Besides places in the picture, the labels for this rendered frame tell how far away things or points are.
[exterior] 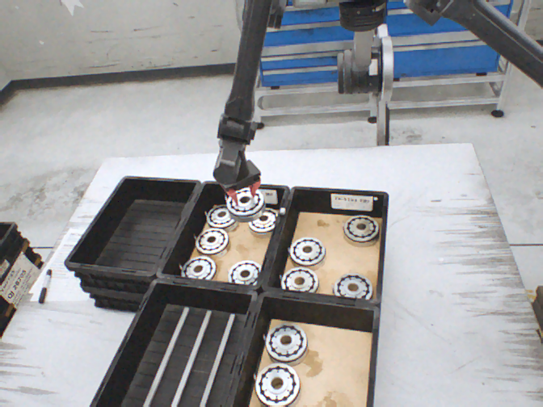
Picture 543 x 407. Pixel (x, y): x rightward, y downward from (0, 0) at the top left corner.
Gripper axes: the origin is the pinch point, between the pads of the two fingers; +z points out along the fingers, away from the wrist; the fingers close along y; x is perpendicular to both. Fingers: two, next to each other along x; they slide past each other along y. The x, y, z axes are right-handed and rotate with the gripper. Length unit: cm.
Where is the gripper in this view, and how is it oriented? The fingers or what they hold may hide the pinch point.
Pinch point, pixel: (244, 198)
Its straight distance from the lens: 120.7
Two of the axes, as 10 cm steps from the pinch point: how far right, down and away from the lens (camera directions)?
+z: 1.3, 6.9, 7.1
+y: 8.6, -4.4, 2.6
